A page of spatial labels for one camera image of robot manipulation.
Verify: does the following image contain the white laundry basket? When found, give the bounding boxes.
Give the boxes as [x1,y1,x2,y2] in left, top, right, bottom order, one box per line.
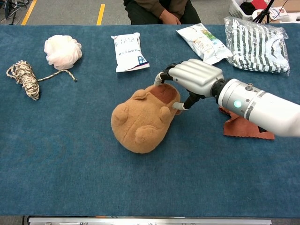
[228,0,256,22]

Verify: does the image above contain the seated person dark clothes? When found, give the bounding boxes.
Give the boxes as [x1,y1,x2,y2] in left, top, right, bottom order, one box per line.
[123,0,202,25]

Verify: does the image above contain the white blue-print snack packet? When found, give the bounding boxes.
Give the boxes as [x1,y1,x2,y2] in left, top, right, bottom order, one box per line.
[111,32,150,73]

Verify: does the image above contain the rust orange cloth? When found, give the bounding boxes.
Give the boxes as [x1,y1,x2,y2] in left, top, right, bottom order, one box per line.
[219,105,275,141]

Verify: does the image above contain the brown plush toy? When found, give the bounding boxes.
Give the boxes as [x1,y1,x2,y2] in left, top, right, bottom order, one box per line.
[111,84,182,154]

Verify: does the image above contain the white mesh bath sponge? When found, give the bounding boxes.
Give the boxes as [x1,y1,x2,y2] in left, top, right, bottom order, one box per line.
[44,35,83,70]

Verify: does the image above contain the blue table mat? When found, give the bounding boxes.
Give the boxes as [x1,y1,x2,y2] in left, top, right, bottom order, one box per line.
[0,22,300,217]

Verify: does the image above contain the white printed paper bag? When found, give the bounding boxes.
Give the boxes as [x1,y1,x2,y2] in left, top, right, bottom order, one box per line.
[269,6,288,21]

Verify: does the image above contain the silver aluminium table rail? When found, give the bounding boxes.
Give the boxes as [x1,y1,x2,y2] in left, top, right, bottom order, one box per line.
[27,216,272,225]

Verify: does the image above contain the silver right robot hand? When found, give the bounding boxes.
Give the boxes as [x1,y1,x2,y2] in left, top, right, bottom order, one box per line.
[153,58,225,111]

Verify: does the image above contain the braided camouflage rope bundle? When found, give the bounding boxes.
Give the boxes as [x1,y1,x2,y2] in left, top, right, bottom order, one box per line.
[6,60,78,101]

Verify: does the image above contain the black tripod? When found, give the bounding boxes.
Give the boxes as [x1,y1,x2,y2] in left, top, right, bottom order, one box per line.
[252,0,275,24]

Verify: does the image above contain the white green-print snack bag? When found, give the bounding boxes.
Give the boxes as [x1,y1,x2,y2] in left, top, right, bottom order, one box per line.
[175,22,233,66]

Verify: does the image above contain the bagged green striped shirt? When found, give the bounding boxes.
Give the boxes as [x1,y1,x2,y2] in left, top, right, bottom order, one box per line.
[224,16,291,76]

